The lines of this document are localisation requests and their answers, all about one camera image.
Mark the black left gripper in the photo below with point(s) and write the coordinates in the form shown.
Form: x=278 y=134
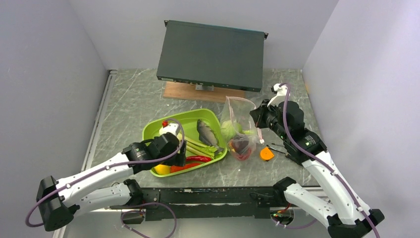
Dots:
x=178 y=158

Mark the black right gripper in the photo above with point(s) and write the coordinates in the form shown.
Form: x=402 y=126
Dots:
x=259 y=113

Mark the orange red chili pepper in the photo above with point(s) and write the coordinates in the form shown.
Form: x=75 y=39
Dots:
x=174 y=169

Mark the clear pink zip top bag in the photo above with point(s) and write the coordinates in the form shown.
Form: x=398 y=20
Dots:
x=238 y=109

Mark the yellow bell pepper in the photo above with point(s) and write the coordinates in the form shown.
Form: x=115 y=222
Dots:
x=162 y=169

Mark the grey toy fish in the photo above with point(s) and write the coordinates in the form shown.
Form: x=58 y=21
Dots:
x=206 y=134

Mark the green cabbage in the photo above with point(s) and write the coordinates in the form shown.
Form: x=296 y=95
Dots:
x=229 y=129

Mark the red tomato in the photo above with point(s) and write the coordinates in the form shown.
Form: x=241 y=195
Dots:
x=243 y=154

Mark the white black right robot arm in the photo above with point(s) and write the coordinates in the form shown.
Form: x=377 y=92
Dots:
x=345 y=214

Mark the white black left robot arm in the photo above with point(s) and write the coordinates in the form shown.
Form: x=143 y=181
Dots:
x=60 y=200

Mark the green celery stalks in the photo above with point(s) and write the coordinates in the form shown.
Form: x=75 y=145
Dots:
x=198 y=148

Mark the green plastic tray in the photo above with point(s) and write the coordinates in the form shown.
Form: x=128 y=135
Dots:
x=188 y=121

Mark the orange pumpkin slice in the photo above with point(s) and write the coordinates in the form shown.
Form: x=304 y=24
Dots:
x=266 y=154

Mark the lower black yellow screwdriver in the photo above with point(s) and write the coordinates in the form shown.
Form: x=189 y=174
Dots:
x=276 y=150

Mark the wooden board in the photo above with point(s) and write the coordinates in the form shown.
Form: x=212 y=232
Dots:
x=184 y=91

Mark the dark grey rack device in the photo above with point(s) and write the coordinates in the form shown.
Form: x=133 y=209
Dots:
x=211 y=55

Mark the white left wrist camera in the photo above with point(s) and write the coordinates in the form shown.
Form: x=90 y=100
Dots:
x=170 y=132

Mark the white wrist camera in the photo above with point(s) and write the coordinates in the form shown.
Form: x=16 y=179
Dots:
x=280 y=91
x=170 y=132

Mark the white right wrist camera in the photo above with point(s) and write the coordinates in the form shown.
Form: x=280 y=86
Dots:
x=280 y=91

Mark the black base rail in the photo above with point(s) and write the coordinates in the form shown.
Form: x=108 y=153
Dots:
x=259 y=202

